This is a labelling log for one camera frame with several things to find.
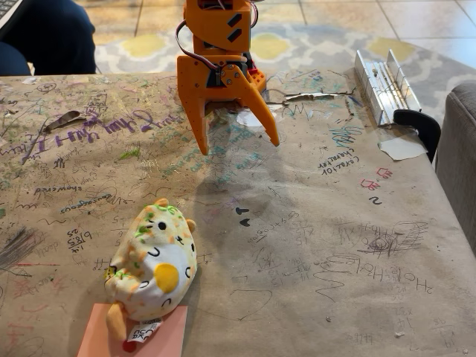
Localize white spotted plush toy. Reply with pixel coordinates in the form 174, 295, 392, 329
103, 198, 199, 342

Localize grey yellow patterned rug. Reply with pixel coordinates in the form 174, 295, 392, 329
94, 22, 476, 123

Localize aluminium miter box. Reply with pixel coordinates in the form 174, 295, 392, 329
353, 49, 422, 127

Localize scribbled brown paper table cover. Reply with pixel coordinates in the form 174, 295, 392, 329
0, 68, 476, 357

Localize blue trouser leg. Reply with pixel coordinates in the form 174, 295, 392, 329
0, 0, 97, 77
0, 41, 30, 77

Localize black clamp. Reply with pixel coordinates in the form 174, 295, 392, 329
392, 109, 442, 164

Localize grey laptop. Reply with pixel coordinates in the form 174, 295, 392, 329
0, 0, 23, 30

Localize pink sticky note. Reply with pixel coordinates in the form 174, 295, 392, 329
77, 303, 189, 357

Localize looped servo cable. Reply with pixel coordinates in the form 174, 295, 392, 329
175, 19, 221, 71

